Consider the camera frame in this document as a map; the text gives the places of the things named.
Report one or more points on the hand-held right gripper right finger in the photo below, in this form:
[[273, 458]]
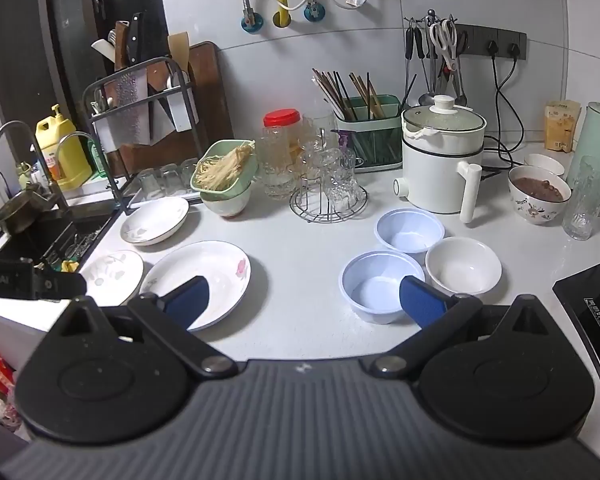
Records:
[[420, 305]]

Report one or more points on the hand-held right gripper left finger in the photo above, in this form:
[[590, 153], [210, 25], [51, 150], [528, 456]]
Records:
[[190, 300]]

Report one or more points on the large pink-flower plate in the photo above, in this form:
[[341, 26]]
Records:
[[205, 270]]

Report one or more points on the blue plastic bowl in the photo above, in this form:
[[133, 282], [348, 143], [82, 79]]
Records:
[[375, 280], [410, 230]]

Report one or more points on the plain white bowl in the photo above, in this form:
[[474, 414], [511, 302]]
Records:
[[462, 265]]

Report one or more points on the small grey-leaf plate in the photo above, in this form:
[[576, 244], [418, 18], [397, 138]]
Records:
[[112, 275]]

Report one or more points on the medium deep floral plate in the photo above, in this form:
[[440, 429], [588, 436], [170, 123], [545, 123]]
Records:
[[152, 220]]

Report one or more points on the black sink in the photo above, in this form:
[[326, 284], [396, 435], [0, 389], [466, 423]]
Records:
[[55, 240]]

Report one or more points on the yellow sponge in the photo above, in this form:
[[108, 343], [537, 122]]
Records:
[[70, 265]]

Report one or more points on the small white ceramic bowl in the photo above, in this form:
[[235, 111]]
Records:
[[227, 202]]

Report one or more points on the tall chrome faucet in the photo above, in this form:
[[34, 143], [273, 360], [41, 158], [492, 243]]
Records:
[[50, 180]]

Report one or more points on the small clear drinking glass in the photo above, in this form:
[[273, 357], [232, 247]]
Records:
[[171, 177], [150, 184], [188, 172]]

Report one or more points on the green strainer basket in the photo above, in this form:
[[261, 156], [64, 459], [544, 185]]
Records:
[[240, 175]]

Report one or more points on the white electric cooking pot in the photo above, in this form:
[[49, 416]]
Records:
[[437, 170]]

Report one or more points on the enoki mushrooms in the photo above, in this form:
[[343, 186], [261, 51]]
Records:
[[222, 167]]

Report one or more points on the yellow detergent bottle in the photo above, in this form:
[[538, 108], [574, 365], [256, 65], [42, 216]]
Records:
[[60, 150]]

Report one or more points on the small green bottle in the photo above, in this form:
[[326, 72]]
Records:
[[97, 157]]

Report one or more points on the floral bowl with food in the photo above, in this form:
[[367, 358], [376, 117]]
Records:
[[537, 207]]

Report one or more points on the thin chrome tap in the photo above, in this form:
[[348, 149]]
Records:
[[75, 134]]

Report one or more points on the black induction cooktop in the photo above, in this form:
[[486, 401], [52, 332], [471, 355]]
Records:
[[595, 300]]

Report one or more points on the green chopstick holder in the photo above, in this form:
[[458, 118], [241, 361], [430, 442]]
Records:
[[367, 132]]

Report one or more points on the purple tinted glass cup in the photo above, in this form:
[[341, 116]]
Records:
[[345, 140]]

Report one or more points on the white dark-rimmed bowl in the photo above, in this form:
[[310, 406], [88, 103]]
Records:
[[542, 162]]

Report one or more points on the white knife sheath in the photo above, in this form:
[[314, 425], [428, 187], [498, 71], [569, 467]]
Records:
[[182, 105]]

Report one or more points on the tall textured glass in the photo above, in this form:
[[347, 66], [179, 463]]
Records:
[[585, 200]]

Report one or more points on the red-lidded glass jar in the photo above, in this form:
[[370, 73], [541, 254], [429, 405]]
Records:
[[281, 119]]

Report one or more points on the metal ladle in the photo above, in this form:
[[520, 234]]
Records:
[[426, 97]]

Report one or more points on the textured steel cleaver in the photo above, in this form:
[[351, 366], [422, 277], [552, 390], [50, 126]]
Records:
[[130, 100]]

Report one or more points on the wooden cutting board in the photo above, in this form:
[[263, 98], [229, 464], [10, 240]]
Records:
[[212, 90]]

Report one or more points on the yellow food packet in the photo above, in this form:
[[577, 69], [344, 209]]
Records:
[[562, 125]]

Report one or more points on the bundle of chopsticks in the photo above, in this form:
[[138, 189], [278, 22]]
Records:
[[326, 91]]

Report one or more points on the white ceramic knife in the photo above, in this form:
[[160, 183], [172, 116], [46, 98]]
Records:
[[102, 50]]

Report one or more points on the wooden spatula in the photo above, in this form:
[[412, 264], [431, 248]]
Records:
[[178, 47]]

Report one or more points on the black power strip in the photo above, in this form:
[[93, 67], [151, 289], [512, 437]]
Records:
[[480, 40]]

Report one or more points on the metal utensil hanger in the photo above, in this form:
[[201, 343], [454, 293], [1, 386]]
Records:
[[430, 16]]

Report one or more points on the blue wall pipe fitting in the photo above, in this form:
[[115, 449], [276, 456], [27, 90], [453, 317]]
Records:
[[314, 11], [252, 22]]

